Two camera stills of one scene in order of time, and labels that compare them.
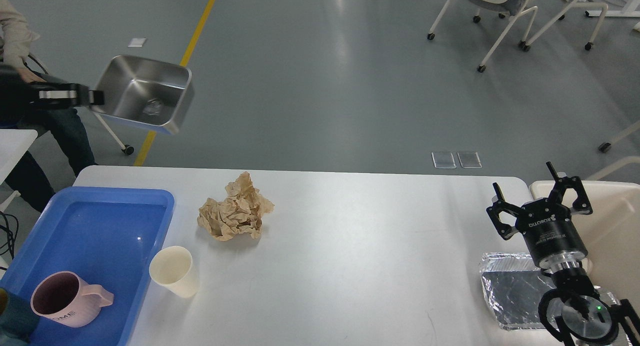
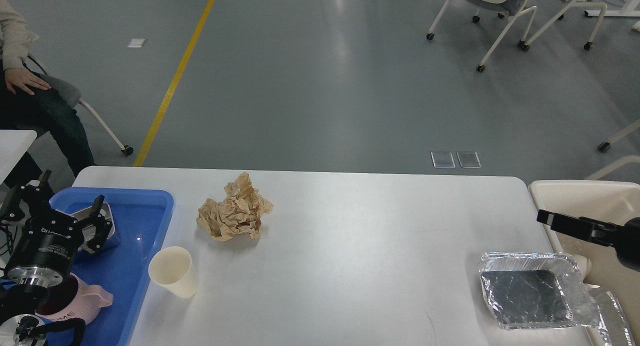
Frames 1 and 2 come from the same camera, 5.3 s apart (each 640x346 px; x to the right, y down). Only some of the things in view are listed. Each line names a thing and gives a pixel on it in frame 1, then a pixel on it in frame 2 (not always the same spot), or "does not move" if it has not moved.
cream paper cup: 172,267 does not move
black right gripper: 553,240 to 625,239
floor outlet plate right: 469,159 does not move
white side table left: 14,143 does not move
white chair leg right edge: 605,146 does not move
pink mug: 65,297 does not move
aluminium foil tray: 514,287 does not move
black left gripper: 21,99 to 49,240
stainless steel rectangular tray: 146,93 to 88,232
